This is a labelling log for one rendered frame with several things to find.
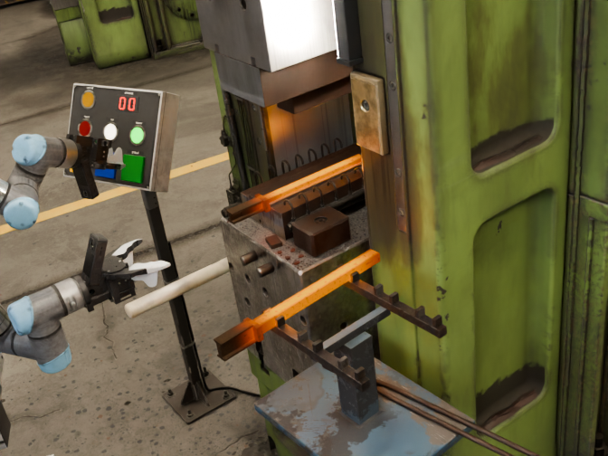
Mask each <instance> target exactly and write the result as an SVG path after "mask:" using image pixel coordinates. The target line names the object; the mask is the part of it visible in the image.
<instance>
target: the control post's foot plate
mask: <svg viewBox="0 0 608 456"><path fill-rule="evenodd" d="M203 369H204V371H203V374H204V380H205V382H206V385H207V387H208V388H215V387H222V386H225V385H224V384H223V383H222V382H221V381H220V380H219V379H218V378H217V377H216V376H215V375H214V374H213V373H212V372H211V371H210V370H207V369H206V366H203ZM195 386H196V390H197V393H198V396H199V399H196V398H195V392H194V388H193V385H192V382H191V381H189V380H188V381H186V382H184V383H182V384H181V385H179V386H177V387H175V388H173V389H171V388H168V392H166V393H164V394H163V395H162V398H163V399H164V400H165V402H166V404H168V405H169V406H171V408H172V410H173V412H174V413H176V414H178V415H179V416H180V418H182V420H183V421H184V422H185V423H186V424H191V423H194V422H196V421H198V420H200V419H202V418H204V417H205V416H208V415H210V414H212V413H214V412H215V411H217V410H218V409H219V408H221V407H224V406H226V405H227V404H229V403H230V402H232V401H233V400H235V399H237V398H238V396H237V395H236V394H235V393H234V392H232V391H231V390H230V389H220V390H213V391H208V390H206V389H205V388H204V390H203V388H202V386H201V385H200V383H199V381H196V383H195ZM203 387H204V384H203Z"/></svg>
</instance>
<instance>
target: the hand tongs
mask: <svg viewBox="0 0 608 456"><path fill-rule="evenodd" d="M376 384H377V385H381V386H383V387H386V388H389V389H391V390H393V391H396V392H397V393H399V394H402V395H404V396H406V397H408V398H410V399H412V400H414V401H415V402H418V403H420V404H423V405H425V406H427V407H429V408H431V409H433V410H434V411H436V412H438V413H441V414H443V415H445V416H447V417H450V418H452V419H453V420H455V421H457V422H459V423H462V424H464V425H466V426H468V427H470V428H471V429H473V430H475V431H477V432H480V433H482V434H485V435H487V436H489V437H490V438H492V439H494V440H496V441H498V442H501V443H503V444H505V445H507V446H508V447H510V448H512V449H514V450H516V451H519V452H522V453H524V454H526V455H527V456H541V455H539V454H537V453H535V452H532V451H530V450H528V449H526V448H524V447H522V446H520V445H518V444H516V443H514V442H512V441H510V440H507V439H505V438H503V437H501V436H499V435H497V434H496V433H494V432H491V431H489V430H487V429H485V428H482V427H480V426H478V425H477V424H475V423H472V422H470V421H468V420H466V419H464V418H462V417H460V416H458V415H456V414H454V413H451V412H449V411H447V410H445V409H443V408H441V407H440V406H438V405H435V404H432V403H430V402H428V401H426V400H424V399H422V398H421V397H419V396H417V395H415V394H411V393H409V392H407V391H405V390H404V389H402V388H400V387H398V386H395V385H392V384H389V383H387V382H385V381H382V380H379V379H376ZM377 392H378V393H379V394H380V395H382V396H384V397H385V398H387V399H389V400H391V401H393V402H395V403H397V404H400V405H401V406H403V407H405V408H407V409H409V410H411V411H413V412H415V413H418V414H420V415H421V416H423V417H425V418H427V419H429V420H431V421H433V422H435V423H438V424H439V425H441V426H443V427H445V428H447V429H449V430H451V431H453V432H456V433H458V434H459V435H461V436H463V437H465V438H467V439H469V440H471V441H473V442H476V443H477V444H479V445H481V446H483V447H485V448H487V449H489V450H491V451H494V452H496V453H497V454H499V455H501V456H514V455H512V454H510V453H508V452H506V451H503V450H501V449H500V448H498V447H496V446H494V445H492V444H490V443H488V442H485V441H483V440H482V439H480V438H478V437H476V436H474V435H472V434H470V433H468V432H465V431H463V430H462V429H460V428H458V427H456V426H454V425H452V424H450V423H447V422H445V421H443V420H441V419H439V418H437V417H435V416H433V415H431V414H429V413H427V412H425V411H423V410H421V409H419V408H417V407H415V406H413V405H411V404H409V403H407V402H405V401H403V400H401V399H399V398H397V397H395V396H393V395H391V394H389V393H387V392H386V391H384V390H382V389H381V388H379V387H377Z"/></svg>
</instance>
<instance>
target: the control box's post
mask: <svg viewBox="0 0 608 456"><path fill-rule="evenodd" d="M140 192H141V195H142V199H143V203H144V206H145V208H146V212H147V218H148V222H149V226H150V230H151V233H152V236H153V240H154V244H155V247H156V251H157V257H158V260H159V261H160V260H162V261H167V262H170V264H171V265H170V266H169V267H167V268H165V269H163V270H161V272H162V276H163V280H165V281H166V282H169V281H171V280H174V279H176V273H175V269H174V264H173V261H172V257H171V253H170V250H169V246H168V242H167V238H166V232H165V228H164V225H163V220H162V216H161V213H160V209H159V203H158V200H157V193H156V192H152V191H146V190H140ZM169 304H170V308H171V311H172V315H173V319H174V322H175V326H176V332H177V335H178V339H179V343H180V344H181V345H182V346H183V347H185V346H187V345H189V344H191V343H193V342H192V338H191V335H190V331H189V327H188V324H187V320H186V316H185V310H184V305H183V301H182V298H181V295H180V296H178V297H176V298H174V299H171V300H169ZM181 350H182V353H183V358H184V361H185V368H186V372H187V374H188V378H189V381H191V382H192V385H193V388H194V392H195V398H196V399H199V396H198V393H197V390H196V386H195V383H196V381H199V383H200V385H201V386H202V388H203V390H204V387H203V383H202V379H201V376H200V372H199V369H198V364H197V361H196V357H195V351H194V346H190V347H188V348H186V349H185V350H184V349H182V348H181Z"/></svg>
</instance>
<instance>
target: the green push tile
mask: <svg viewBox="0 0 608 456"><path fill-rule="evenodd" d="M145 159H146V158H145V157H139V156H132V155H126V154H125V155H124V156H123V164H125V165H126V166H125V167H124V168H122V170H121V178H120V180H122V181H128V182H134V183H140V184H142V182H143V174H144V166H145Z"/></svg>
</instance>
